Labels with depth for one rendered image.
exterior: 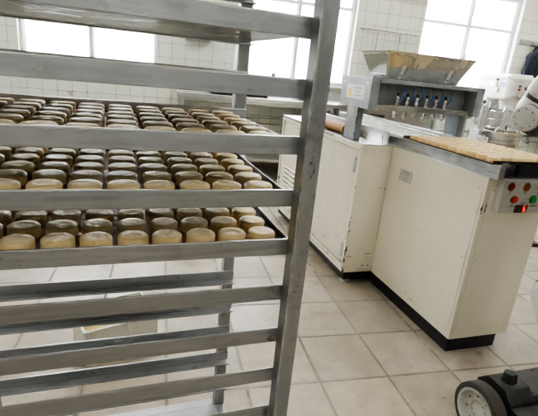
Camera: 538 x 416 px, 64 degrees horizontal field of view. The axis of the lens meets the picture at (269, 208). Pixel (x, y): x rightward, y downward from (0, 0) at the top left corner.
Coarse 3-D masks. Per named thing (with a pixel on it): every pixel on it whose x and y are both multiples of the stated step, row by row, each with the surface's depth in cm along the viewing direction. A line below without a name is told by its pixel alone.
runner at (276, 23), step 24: (24, 0) 52; (48, 0) 53; (72, 0) 54; (96, 0) 55; (120, 0) 56; (144, 0) 57; (168, 0) 58; (192, 0) 58; (192, 24) 61; (216, 24) 60; (240, 24) 61; (264, 24) 63; (288, 24) 64
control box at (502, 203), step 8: (504, 184) 170; (520, 184) 173; (536, 184) 175; (496, 192) 174; (504, 192) 172; (512, 192) 173; (520, 192) 174; (528, 192) 175; (536, 192) 177; (496, 200) 174; (504, 200) 173; (520, 200) 175; (528, 200) 177; (496, 208) 174; (504, 208) 174; (512, 208) 176; (520, 208) 176; (528, 208) 178; (536, 208) 180
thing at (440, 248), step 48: (432, 192) 203; (480, 192) 175; (384, 240) 242; (432, 240) 203; (480, 240) 180; (528, 240) 189; (384, 288) 247; (432, 288) 203; (480, 288) 189; (432, 336) 208; (480, 336) 204
